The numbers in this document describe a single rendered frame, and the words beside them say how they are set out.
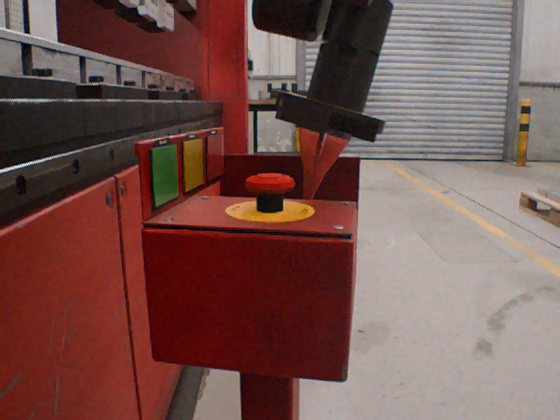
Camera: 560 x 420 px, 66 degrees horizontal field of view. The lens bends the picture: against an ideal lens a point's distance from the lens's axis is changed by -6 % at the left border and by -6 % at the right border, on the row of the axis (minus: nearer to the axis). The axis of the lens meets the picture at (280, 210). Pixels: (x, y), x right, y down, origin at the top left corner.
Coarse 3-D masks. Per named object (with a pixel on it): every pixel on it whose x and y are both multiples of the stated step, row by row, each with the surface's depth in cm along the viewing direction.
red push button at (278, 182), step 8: (256, 176) 36; (264, 176) 36; (272, 176) 36; (280, 176) 36; (288, 176) 36; (248, 184) 36; (256, 184) 35; (264, 184) 35; (272, 184) 35; (280, 184) 35; (288, 184) 35; (256, 192) 35; (264, 192) 35; (272, 192) 35; (280, 192) 35; (256, 200) 37; (264, 200) 36; (272, 200) 36; (280, 200) 36; (256, 208) 37; (264, 208) 36; (272, 208) 36; (280, 208) 36
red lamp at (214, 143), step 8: (216, 136) 48; (208, 144) 46; (216, 144) 49; (208, 152) 46; (216, 152) 49; (208, 160) 46; (216, 160) 49; (208, 168) 47; (216, 168) 49; (208, 176) 47; (216, 176) 49
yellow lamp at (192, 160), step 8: (184, 144) 40; (192, 144) 42; (200, 144) 44; (184, 152) 40; (192, 152) 42; (200, 152) 44; (184, 160) 40; (192, 160) 42; (200, 160) 44; (184, 168) 40; (192, 168) 42; (200, 168) 44; (184, 176) 41; (192, 176) 42; (200, 176) 44; (184, 184) 41; (192, 184) 42; (200, 184) 44
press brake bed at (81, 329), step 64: (128, 128) 73; (192, 128) 127; (0, 192) 36; (64, 192) 50; (128, 192) 70; (0, 256) 36; (64, 256) 48; (128, 256) 70; (0, 320) 35; (64, 320) 47; (128, 320) 70; (0, 384) 35; (64, 384) 47; (128, 384) 68; (192, 384) 134
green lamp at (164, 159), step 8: (152, 152) 34; (160, 152) 35; (168, 152) 37; (176, 152) 38; (152, 160) 34; (160, 160) 35; (168, 160) 37; (176, 160) 38; (160, 168) 35; (168, 168) 37; (176, 168) 39; (160, 176) 35; (168, 176) 37; (176, 176) 39; (160, 184) 36; (168, 184) 37; (176, 184) 39; (160, 192) 36; (168, 192) 37; (176, 192) 39; (160, 200) 36; (168, 200) 37
